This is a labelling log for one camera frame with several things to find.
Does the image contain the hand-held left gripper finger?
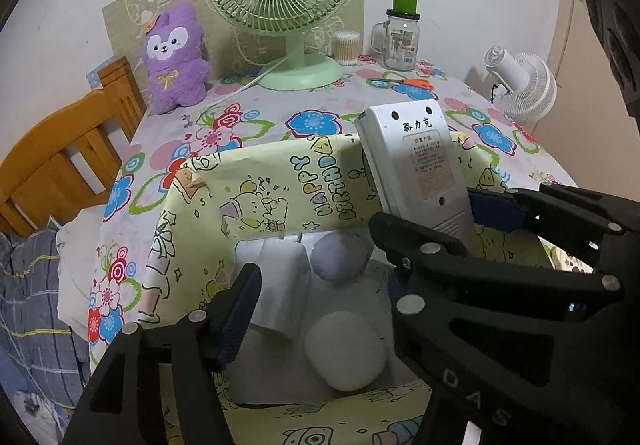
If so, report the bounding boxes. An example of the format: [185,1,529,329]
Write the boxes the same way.
[62,262,263,445]

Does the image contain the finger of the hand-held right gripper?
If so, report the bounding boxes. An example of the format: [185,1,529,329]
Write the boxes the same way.
[367,212,626,376]
[467,182,640,272]

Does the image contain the white charger adapter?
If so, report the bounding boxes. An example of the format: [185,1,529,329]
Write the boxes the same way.
[235,237,312,341]

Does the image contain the white electronic device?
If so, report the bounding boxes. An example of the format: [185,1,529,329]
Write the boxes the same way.
[355,100,476,246]

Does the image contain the small lavender oval case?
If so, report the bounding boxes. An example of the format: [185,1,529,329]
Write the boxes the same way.
[311,232,373,282]

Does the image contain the white oval case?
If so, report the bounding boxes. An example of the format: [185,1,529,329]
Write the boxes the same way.
[304,311,388,393]

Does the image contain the yellow printed storage box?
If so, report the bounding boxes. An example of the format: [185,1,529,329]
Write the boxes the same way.
[137,132,601,445]

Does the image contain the white standing fan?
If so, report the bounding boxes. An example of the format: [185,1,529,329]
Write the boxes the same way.
[482,45,557,126]

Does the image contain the beige door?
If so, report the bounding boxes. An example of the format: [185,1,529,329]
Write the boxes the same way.
[545,0,640,206]

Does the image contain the white pillow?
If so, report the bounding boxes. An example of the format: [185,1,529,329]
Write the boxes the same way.
[55,205,108,341]

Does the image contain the glass mug jar green lid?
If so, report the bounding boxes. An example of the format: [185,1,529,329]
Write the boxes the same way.
[370,0,421,72]

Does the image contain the floral tablecloth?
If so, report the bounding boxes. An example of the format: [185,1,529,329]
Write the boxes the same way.
[87,58,581,376]

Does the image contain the plaid blanket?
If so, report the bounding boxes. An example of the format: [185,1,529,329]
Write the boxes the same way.
[0,227,96,445]

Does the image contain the cotton swab container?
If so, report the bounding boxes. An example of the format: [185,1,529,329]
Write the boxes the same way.
[333,31,361,66]

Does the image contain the light patterned bedding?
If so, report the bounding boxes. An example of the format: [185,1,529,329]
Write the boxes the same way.
[12,387,68,445]

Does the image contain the wooden bed headboard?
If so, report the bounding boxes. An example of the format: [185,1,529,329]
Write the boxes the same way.
[0,56,147,238]

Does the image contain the purple plush toy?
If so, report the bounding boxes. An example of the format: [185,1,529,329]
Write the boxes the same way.
[141,1,212,115]

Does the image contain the beige printed board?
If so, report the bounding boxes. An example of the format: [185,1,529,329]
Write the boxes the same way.
[102,0,366,81]

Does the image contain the orange handled scissors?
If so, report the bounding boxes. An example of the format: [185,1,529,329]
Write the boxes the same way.
[386,76,436,91]

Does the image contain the white fan cable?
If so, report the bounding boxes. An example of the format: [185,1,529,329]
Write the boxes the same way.
[235,56,296,93]

